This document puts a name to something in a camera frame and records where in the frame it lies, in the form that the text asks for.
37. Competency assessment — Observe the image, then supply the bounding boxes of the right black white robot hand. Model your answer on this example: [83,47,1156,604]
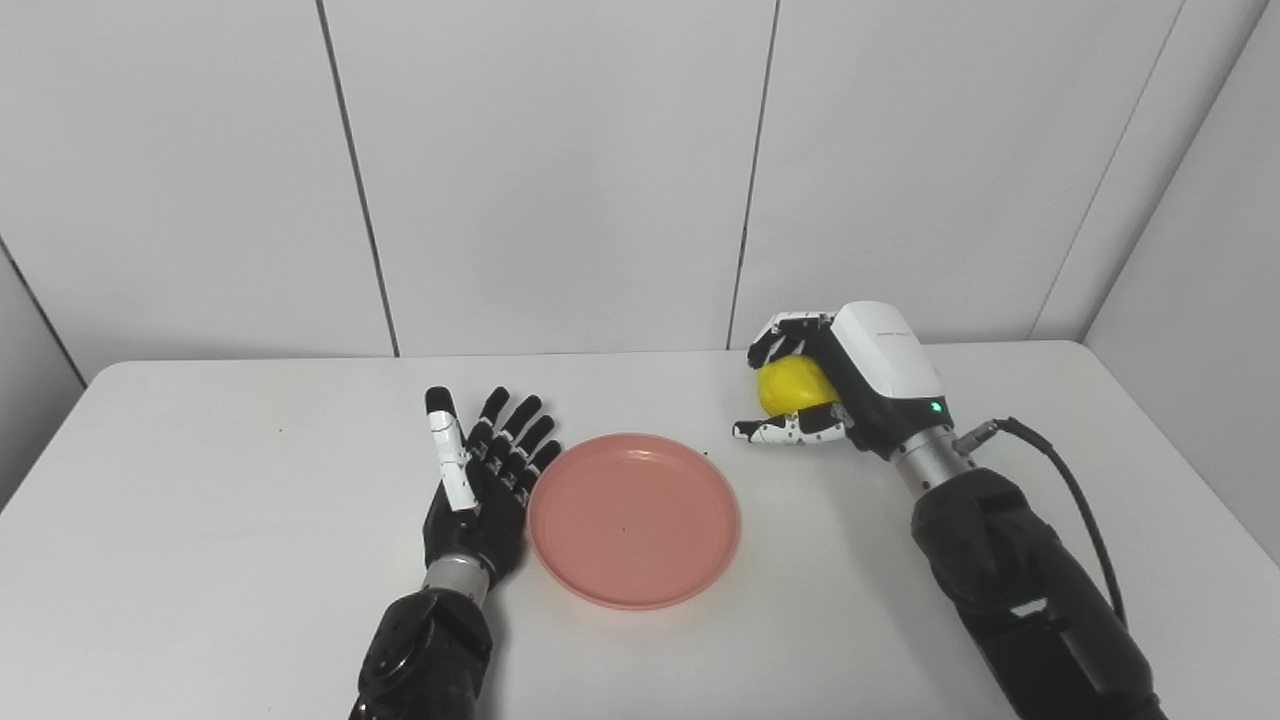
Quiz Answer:
[733,301,954,461]

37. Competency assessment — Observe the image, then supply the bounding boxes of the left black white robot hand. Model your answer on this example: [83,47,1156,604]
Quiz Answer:
[422,386,563,586]

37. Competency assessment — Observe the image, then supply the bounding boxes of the yellow lemon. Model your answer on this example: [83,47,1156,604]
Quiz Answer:
[757,353,841,418]

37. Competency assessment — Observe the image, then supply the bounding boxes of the pink round plate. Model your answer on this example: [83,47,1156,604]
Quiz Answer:
[528,432,742,611]

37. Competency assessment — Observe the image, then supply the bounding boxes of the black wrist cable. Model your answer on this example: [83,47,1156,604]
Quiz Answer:
[955,417,1129,631]

